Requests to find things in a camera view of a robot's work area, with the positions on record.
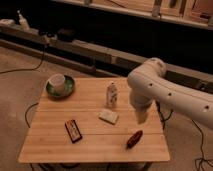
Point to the wooden table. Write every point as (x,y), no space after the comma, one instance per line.
(48,141)

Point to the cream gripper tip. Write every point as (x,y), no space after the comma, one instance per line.
(141,115)

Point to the green ceramic plate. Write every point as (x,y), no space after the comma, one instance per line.
(69,88)

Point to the black device on ledge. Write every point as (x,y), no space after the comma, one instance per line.
(66,35)

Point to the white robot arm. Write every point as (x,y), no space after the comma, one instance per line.
(147,83)

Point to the wooden shelf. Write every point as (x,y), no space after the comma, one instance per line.
(179,14)

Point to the white cup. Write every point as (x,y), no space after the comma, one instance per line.
(57,81)

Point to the dark red pocket knife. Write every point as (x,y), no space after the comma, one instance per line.
(133,140)

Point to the white spray bottle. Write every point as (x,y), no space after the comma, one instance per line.
(23,22)

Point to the red black rectangular box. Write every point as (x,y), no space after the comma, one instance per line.
(73,131)

